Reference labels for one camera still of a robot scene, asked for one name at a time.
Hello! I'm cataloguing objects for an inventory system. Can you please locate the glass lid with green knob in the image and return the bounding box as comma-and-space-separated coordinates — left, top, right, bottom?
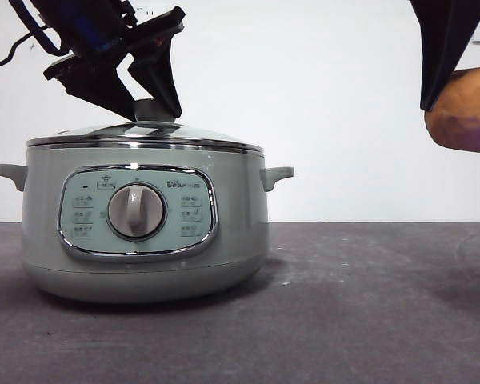
26, 98, 265, 153

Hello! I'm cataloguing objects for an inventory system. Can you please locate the brown potato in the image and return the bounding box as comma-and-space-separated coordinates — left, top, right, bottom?
423, 66, 480, 154

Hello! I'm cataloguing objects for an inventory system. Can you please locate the pale green electric cooking pot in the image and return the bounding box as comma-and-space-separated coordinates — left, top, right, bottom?
0, 142, 295, 306

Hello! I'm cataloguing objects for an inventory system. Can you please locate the black cable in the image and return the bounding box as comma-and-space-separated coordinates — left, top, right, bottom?
0, 31, 35, 71

